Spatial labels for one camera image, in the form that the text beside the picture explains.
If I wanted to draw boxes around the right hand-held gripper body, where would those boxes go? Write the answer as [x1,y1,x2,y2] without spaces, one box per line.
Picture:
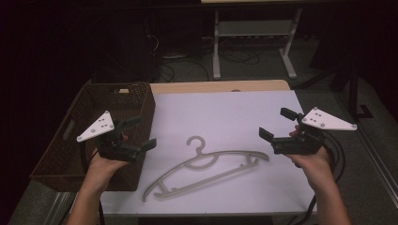
[270,106,358,157]

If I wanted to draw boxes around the aluminium rail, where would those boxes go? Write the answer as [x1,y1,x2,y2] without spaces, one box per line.
[43,190,77,225]
[356,125,398,201]

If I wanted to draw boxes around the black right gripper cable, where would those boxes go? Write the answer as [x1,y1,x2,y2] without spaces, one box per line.
[292,132,346,225]

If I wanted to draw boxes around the grey plastic clothes hanger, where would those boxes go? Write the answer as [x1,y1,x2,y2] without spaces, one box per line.
[142,135,270,203]

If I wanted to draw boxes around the person's right hand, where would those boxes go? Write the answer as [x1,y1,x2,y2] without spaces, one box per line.
[285,125,336,192]

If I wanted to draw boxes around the white metal desk frame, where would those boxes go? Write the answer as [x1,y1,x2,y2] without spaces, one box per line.
[211,7,303,81]

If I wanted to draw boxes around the black floor cables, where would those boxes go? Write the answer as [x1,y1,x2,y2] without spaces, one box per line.
[158,46,262,83]

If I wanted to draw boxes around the white table mat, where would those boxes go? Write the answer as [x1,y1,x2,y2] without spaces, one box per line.
[99,89,317,217]

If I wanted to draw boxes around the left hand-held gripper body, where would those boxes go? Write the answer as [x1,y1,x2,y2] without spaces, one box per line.
[76,111,143,164]

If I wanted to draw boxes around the brown wicker basket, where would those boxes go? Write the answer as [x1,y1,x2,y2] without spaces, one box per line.
[29,82,157,192]

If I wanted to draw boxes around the person's left hand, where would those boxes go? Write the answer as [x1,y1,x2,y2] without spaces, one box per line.
[87,134,131,187]

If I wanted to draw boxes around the black metal stand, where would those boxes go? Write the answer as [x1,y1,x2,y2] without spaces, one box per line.
[309,62,375,121]

